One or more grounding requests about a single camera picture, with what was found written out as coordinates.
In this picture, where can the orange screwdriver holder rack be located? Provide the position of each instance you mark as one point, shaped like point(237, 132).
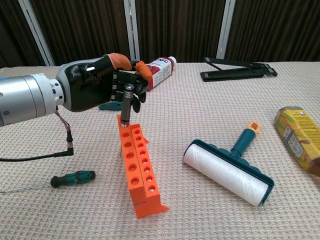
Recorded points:
point(147, 207)

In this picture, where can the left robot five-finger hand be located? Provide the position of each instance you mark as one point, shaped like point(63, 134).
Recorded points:
point(87, 87)

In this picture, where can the small dark teal screwdriver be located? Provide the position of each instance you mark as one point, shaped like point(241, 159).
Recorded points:
point(107, 107)

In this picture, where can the red NFC juice bottle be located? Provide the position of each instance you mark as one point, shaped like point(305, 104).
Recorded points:
point(162, 70)

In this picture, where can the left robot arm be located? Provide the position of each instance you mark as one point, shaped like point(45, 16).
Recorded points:
point(27, 97)

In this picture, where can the white metal frame post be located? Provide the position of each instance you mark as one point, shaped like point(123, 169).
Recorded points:
point(35, 27)
point(131, 30)
point(225, 30)

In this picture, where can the teal lint roller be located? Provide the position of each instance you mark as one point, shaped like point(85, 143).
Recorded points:
point(225, 172)

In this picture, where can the dark brown pleated curtain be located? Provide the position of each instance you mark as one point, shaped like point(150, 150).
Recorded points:
point(87, 25)

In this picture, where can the beige woven tablecloth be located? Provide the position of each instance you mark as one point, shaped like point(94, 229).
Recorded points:
point(50, 225)

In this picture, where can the yellow label tea bottle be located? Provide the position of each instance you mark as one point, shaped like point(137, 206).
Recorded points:
point(295, 135)

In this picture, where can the black silver precision screwdriver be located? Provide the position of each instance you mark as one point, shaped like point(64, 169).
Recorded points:
point(126, 110)

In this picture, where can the black folding laptop stand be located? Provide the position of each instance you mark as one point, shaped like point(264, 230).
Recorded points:
point(230, 75)

